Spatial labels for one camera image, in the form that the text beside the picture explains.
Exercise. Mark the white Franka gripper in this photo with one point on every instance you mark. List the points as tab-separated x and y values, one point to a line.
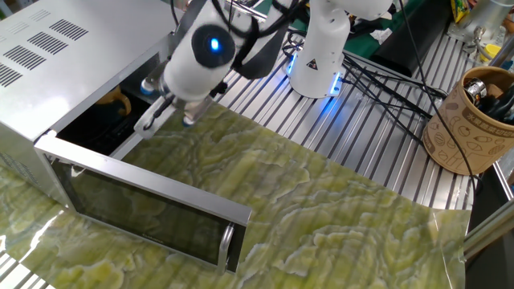
154	120

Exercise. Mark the black glass microwave door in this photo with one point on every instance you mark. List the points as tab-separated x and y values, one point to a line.
140	204

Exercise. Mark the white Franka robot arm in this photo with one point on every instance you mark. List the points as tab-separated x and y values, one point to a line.
321	48

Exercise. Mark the silver microwave oven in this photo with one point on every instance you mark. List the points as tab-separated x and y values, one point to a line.
80	60

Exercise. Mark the green marble pattern mat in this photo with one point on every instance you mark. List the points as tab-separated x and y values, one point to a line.
321	241

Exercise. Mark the white paper scrap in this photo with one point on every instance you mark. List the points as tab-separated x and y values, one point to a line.
381	36

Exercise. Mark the black rectangular case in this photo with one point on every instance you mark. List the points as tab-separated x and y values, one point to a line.
409	36

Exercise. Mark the brown cardboard bucket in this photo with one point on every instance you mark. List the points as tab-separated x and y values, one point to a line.
462	140

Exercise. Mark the silver tape roll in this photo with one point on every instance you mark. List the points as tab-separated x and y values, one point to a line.
476	90

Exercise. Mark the yellow snack packet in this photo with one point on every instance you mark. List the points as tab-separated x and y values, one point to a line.
459	10

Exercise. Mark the small yellow object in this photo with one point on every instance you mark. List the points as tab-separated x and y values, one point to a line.
490	52

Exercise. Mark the grey metal stand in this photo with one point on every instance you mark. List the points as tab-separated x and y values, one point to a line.
490	14

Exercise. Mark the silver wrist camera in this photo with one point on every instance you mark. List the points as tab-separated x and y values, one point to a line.
198	110

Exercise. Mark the aluminium frame bar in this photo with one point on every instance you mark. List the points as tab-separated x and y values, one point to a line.
490	229

